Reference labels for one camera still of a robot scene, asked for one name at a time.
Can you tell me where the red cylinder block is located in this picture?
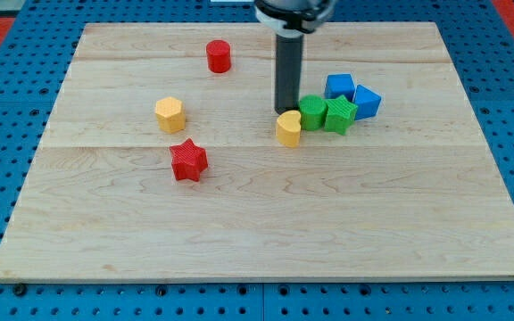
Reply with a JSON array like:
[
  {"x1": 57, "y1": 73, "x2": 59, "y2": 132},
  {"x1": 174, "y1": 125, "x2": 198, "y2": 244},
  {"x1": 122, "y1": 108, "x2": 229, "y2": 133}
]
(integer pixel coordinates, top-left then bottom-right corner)
[{"x1": 205, "y1": 39, "x2": 231, "y2": 73}]

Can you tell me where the blue cube block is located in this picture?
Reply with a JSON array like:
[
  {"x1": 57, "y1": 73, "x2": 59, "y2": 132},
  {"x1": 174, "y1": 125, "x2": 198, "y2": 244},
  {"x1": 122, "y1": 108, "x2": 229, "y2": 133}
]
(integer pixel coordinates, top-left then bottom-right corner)
[{"x1": 324, "y1": 74, "x2": 356, "y2": 102}]

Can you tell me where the green cylinder block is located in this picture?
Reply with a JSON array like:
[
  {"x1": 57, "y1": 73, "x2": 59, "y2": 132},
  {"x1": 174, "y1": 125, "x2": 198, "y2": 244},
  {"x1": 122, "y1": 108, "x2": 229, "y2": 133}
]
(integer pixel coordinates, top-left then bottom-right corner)
[{"x1": 299, "y1": 95, "x2": 327, "y2": 131}]

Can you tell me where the red star block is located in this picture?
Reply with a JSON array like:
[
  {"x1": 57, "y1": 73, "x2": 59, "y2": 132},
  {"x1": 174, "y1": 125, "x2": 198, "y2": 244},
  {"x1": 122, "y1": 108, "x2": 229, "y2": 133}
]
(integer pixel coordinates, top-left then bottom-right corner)
[{"x1": 170, "y1": 138, "x2": 208, "y2": 182}]

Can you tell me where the blue triangle block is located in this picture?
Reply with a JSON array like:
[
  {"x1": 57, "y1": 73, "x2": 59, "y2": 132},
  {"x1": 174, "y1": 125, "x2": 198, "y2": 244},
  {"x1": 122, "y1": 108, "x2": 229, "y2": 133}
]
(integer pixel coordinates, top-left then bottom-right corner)
[{"x1": 353, "y1": 85, "x2": 382, "y2": 120}]

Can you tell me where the yellow heart block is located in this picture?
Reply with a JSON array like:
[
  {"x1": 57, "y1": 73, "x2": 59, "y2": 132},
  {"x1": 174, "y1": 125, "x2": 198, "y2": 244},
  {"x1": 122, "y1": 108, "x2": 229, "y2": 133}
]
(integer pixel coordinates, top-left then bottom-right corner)
[{"x1": 276, "y1": 110, "x2": 302, "y2": 148}]

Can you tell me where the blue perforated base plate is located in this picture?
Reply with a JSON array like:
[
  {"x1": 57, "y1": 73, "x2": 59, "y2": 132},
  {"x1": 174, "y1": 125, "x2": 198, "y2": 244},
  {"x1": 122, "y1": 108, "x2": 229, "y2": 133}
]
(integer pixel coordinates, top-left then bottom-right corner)
[{"x1": 0, "y1": 1, "x2": 514, "y2": 320}]

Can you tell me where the black and white robot wrist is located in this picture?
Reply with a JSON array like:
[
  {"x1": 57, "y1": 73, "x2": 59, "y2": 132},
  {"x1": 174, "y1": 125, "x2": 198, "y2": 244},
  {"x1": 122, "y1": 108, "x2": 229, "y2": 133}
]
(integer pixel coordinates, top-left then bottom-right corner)
[{"x1": 253, "y1": 0, "x2": 336, "y2": 37}]

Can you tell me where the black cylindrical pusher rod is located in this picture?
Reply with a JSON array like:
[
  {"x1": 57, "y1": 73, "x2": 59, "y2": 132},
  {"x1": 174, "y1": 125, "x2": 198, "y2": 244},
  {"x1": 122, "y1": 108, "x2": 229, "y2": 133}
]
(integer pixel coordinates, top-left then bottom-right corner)
[{"x1": 274, "y1": 35, "x2": 303, "y2": 114}]

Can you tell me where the yellow hexagon block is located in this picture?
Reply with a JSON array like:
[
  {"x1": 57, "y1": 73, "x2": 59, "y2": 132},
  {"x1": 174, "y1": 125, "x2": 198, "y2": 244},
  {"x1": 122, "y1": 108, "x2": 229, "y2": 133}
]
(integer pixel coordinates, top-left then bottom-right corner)
[{"x1": 154, "y1": 96, "x2": 186, "y2": 134}]

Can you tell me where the green star block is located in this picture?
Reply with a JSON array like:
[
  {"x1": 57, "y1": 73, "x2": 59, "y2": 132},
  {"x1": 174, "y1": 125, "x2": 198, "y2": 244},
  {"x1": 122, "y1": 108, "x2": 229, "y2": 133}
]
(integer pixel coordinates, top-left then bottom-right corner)
[{"x1": 324, "y1": 95, "x2": 359, "y2": 136}]

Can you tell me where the light wooden board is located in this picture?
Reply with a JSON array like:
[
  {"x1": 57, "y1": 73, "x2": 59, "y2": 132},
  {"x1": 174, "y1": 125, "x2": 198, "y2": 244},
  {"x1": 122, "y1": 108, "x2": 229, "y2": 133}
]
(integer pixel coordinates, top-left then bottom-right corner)
[{"x1": 0, "y1": 22, "x2": 514, "y2": 284}]

